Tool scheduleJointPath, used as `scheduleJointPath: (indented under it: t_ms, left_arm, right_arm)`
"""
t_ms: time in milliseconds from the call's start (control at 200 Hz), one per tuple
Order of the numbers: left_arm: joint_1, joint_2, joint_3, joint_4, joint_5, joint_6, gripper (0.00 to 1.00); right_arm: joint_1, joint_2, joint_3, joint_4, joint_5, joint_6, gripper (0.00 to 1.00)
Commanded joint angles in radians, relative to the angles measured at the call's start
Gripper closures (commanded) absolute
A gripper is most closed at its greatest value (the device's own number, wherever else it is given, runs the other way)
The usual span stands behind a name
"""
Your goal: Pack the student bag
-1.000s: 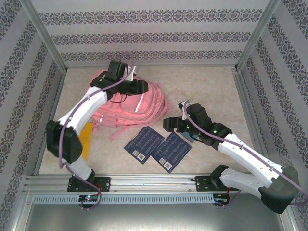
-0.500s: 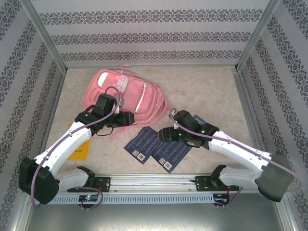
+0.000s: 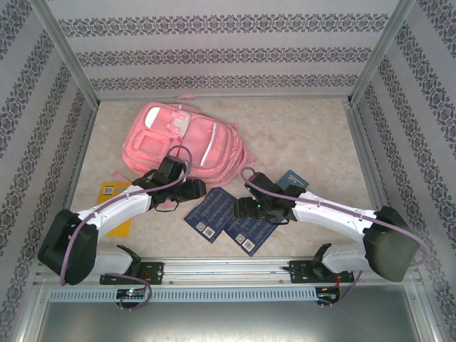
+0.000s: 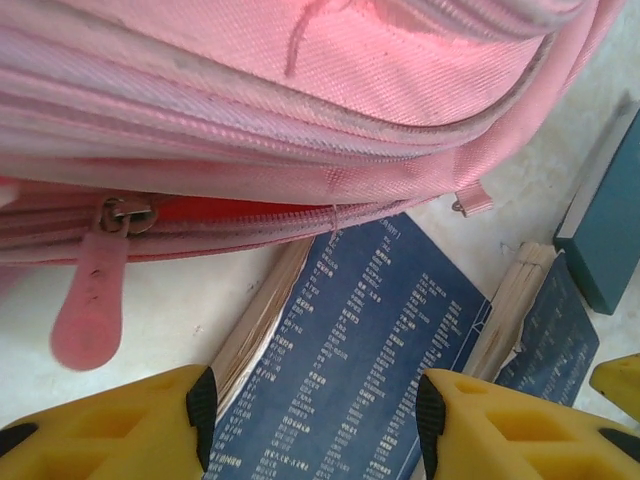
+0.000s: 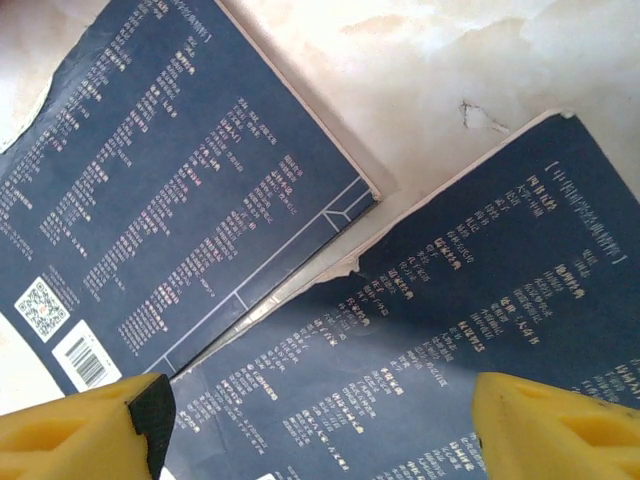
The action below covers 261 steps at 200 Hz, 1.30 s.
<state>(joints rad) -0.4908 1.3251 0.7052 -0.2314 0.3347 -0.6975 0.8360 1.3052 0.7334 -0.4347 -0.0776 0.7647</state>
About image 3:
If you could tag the yellow book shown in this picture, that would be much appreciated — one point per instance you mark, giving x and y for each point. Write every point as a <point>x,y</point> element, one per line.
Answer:
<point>119,231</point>

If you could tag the navy blue printed notebook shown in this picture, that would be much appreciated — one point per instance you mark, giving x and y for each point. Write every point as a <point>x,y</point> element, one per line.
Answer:
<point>206,213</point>
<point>249,238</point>

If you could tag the right small circuit board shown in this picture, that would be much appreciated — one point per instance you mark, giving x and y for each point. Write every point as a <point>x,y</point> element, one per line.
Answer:
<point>327,295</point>

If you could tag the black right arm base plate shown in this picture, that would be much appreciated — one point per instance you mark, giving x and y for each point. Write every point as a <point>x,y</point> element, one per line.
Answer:
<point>299,272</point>

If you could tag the pink school backpack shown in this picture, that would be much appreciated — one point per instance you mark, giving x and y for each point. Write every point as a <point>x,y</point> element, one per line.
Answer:
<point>199,142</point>

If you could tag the aluminium mounting rail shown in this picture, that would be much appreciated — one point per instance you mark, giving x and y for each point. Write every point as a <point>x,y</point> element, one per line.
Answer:
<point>228,270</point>

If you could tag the grey metal panel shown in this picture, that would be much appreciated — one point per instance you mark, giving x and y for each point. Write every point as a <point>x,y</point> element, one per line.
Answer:
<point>228,324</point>

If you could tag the teal book with white label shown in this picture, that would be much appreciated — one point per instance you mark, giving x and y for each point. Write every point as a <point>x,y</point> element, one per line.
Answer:
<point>285,183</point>

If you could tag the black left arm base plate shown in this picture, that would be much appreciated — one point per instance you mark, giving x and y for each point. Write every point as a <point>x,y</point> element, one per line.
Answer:
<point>153,272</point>

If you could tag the aluminium frame post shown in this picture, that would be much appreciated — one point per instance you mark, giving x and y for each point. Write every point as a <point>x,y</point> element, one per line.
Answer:
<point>379,53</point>
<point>67,53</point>

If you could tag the aluminium side rail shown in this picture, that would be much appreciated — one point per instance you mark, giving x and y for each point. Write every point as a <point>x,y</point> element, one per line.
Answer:
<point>363,142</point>
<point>83,142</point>

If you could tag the left small circuit board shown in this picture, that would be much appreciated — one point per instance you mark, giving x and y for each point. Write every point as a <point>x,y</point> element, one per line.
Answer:
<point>132,294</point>

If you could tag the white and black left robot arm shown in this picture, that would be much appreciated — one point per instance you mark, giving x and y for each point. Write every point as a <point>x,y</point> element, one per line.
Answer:
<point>117,210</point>

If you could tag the small circuit board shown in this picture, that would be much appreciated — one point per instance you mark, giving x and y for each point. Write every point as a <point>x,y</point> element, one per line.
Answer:
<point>327,295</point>
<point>132,294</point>

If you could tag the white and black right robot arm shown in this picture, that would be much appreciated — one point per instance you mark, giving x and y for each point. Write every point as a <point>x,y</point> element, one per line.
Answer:
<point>331,213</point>

